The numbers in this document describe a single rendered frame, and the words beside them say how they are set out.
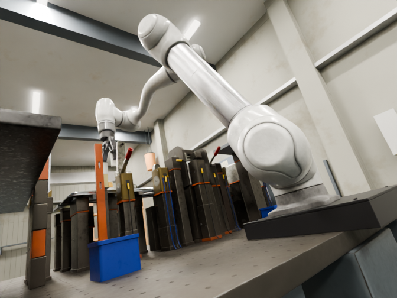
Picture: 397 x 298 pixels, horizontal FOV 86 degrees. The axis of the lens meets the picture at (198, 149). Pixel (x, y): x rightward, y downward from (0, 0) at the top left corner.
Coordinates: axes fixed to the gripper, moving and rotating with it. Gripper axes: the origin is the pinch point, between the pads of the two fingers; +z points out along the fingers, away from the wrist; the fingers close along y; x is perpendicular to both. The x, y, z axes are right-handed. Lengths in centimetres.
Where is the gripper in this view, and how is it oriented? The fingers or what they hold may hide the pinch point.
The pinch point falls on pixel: (109, 168)
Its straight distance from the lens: 120.7
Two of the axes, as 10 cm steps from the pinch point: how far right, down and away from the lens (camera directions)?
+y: -6.4, 3.7, 6.8
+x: -7.5, -0.7, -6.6
